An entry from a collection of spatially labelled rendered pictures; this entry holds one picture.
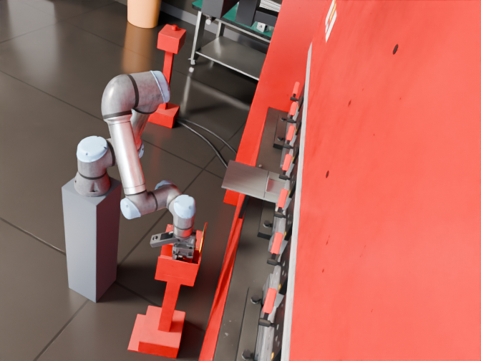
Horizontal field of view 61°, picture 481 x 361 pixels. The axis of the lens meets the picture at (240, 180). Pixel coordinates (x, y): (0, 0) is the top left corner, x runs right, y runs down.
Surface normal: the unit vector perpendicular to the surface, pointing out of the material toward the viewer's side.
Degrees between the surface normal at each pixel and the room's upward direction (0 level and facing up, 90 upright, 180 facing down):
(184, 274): 90
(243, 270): 0
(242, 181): 0
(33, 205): 0
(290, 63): 90
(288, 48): 90
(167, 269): 90
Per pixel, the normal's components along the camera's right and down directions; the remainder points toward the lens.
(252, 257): 0.23, -0.73
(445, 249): -0.96, -0.28
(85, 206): -0.40, 0.54
